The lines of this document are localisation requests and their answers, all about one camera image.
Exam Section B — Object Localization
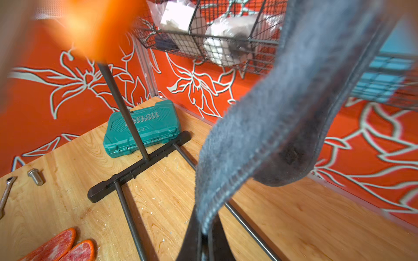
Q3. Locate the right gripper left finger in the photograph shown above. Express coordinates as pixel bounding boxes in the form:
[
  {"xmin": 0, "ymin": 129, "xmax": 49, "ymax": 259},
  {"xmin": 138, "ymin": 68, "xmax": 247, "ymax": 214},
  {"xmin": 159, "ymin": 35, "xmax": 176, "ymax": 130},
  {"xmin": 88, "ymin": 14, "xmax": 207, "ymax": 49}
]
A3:
[{"xmin": 176, "ymin": 206, "xmax": 202, "ymax": 261}]

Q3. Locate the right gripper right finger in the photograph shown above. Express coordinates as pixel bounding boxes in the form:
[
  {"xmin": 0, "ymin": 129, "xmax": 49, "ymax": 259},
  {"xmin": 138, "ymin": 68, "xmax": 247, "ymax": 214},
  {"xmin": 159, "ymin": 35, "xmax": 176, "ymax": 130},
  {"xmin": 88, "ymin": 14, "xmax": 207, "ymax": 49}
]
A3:
[{"xmin": 208, "ymin": 215, "xmax": 236, "ymax": 261}]

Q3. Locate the red patterned insole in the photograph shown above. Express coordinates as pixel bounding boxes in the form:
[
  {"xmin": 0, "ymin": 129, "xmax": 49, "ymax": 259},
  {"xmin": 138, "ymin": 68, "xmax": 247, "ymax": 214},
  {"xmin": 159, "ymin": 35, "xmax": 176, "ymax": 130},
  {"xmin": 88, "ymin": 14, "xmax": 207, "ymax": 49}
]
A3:
[{"xmin": 20, "ymin": 228, "xmax": 76, "ymax": 261}]

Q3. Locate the dark grey insole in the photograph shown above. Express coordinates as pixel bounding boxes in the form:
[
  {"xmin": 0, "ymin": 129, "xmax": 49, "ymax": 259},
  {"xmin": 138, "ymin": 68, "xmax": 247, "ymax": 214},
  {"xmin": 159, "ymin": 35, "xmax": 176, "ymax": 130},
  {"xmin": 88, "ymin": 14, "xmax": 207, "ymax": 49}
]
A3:
[
  {"xmin": 195, "ymin": 1, "xmax": 385, "ymax": 234},
  {"xmin": 254, "ymin": 18, "xmax": 396, "ymax": 187}
]

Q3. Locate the pink clip hanger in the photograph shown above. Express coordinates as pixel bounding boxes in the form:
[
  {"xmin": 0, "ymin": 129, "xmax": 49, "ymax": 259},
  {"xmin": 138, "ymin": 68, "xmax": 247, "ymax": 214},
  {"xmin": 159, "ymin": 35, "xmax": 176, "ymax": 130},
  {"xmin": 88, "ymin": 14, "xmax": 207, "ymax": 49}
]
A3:
[{"xmin": 48, "ymin": 1, "xmax": 148, "ymax": 63}]

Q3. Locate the black garment rack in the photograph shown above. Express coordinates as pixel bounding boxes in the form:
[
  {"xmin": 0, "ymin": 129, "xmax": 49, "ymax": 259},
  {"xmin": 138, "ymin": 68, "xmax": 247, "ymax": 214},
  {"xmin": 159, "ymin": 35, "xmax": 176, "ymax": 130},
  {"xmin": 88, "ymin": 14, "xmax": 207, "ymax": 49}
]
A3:
[{"xmin": 87, "ymin": 61, "xmax": 281, "ymax": 261}]

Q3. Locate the green tool case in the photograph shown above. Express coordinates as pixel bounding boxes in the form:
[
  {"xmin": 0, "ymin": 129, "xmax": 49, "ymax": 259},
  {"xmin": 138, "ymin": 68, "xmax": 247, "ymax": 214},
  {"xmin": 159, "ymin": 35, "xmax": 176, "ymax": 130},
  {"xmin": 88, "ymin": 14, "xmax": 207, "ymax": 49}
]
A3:
[{"xmin": 103, "ymin": 100, "xmax": 181, "ymax": 158}]

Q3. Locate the steel bolt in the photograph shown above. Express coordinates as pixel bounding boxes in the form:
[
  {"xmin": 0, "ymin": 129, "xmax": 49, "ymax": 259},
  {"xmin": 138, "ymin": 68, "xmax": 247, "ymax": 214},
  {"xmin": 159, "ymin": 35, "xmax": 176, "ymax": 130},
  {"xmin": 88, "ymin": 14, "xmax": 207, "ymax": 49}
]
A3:
[{"xmin": 27, "ymin": 169, "xmax": 44, "ymax": 186}]

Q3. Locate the metal wrench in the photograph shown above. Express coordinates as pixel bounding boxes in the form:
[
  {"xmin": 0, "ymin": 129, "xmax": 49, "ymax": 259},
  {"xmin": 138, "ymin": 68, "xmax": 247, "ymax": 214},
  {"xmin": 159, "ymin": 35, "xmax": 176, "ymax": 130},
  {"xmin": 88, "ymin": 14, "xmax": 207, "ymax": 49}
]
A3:
[{"xmin": 0, "ymin": 176, "xmax": 17, "ymax": 219}]

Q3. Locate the blue box in basket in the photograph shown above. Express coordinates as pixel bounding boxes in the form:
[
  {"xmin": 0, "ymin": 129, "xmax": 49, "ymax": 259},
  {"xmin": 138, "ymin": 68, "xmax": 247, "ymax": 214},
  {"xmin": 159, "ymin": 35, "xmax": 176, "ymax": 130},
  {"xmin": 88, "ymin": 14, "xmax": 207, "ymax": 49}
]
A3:
[{"xmin": 351, "ymin": 18, "xmax": 418, "ymax": 110}]

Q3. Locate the black wire basket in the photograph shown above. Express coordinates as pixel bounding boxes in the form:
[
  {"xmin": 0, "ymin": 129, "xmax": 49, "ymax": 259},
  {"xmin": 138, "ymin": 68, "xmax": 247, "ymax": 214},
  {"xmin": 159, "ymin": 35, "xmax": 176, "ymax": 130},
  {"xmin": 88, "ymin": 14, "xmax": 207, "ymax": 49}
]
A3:
[{"xmin": 130, "ymin": 0, "xmax": 418, "ymax": 110}]

